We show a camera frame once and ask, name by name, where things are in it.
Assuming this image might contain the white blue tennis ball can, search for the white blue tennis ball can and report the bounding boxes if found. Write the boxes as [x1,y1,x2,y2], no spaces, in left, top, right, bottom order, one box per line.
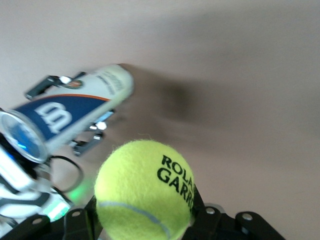
[0,63,136,165]

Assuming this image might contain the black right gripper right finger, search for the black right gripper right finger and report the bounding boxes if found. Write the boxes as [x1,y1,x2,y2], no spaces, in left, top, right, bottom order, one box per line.
[184,184,286,240]

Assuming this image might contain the brown table cover sheet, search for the brown table cover sheet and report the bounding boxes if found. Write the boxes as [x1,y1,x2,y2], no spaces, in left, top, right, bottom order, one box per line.
[0,0,320,240]

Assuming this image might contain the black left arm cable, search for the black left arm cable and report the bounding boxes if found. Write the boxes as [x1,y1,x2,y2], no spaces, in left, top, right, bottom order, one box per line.
[49,155,85,195]

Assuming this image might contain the printed yellow tennis ball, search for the printed yellow tennis ball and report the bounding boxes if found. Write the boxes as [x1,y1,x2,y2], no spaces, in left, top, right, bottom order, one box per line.
[93,139,196,240]

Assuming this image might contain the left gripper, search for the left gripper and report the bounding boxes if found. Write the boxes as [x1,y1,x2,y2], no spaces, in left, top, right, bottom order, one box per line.
[0,146,53,196]

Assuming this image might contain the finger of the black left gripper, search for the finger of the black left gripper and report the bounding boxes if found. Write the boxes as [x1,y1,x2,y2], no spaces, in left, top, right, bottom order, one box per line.
[71,109,116,156]
[24,71,87,100]

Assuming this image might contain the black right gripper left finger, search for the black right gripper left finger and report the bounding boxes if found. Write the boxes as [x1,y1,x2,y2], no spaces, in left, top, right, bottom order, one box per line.
[0,194,106,240]

